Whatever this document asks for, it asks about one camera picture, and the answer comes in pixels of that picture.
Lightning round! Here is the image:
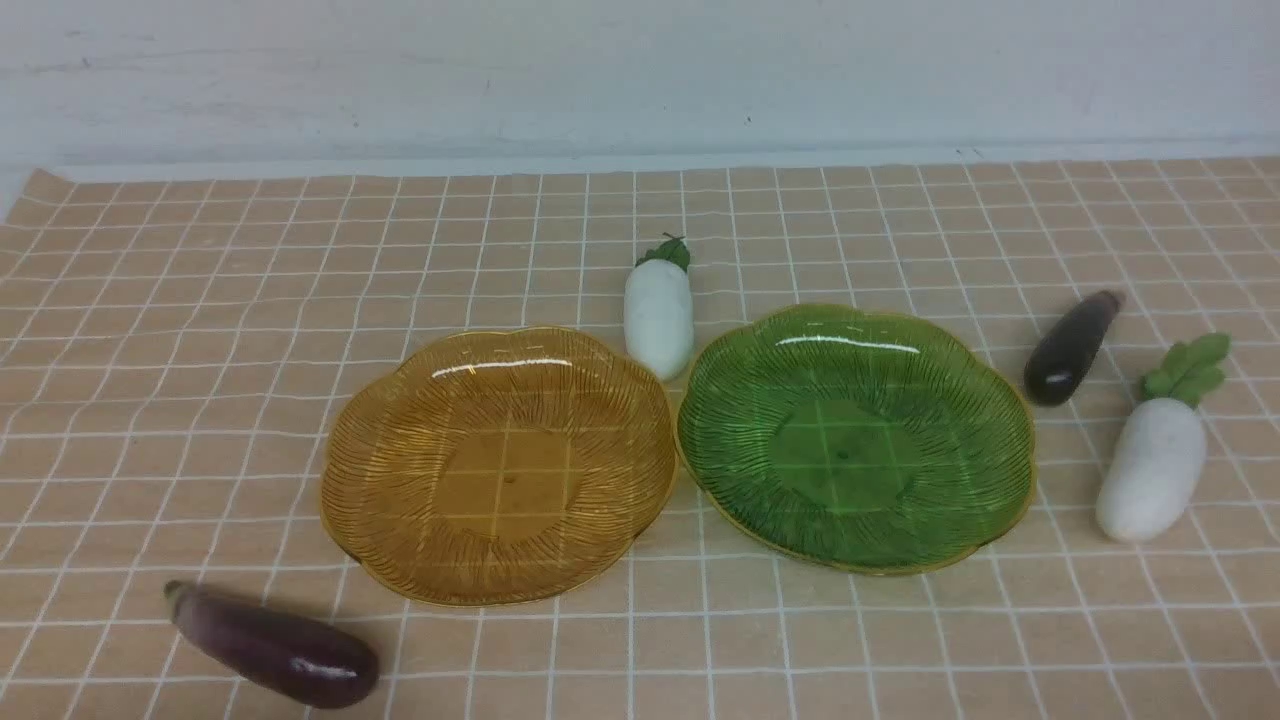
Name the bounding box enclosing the white radish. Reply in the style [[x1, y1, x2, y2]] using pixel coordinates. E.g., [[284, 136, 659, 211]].
[[622, 233, 695, 382], [1094, 332, 1231, 544]]

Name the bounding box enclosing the purple eggplant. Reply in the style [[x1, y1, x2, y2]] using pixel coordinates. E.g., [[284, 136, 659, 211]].
[[1023, 290, 1125, 407], [163, 580, 381, 710]]

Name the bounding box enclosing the amber ribbed plastic plate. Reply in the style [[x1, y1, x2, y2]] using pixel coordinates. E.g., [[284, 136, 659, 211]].
[[319, 327, 680, 607]]

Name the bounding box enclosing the green ribbed plastic plate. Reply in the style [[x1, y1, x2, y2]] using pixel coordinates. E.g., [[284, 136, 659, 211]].
[[676, 304, 1037, 577]]

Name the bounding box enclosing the checkered tan tablecloth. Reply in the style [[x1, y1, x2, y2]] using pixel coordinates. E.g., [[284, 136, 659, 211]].
[[1, 158, 1279, 719]]

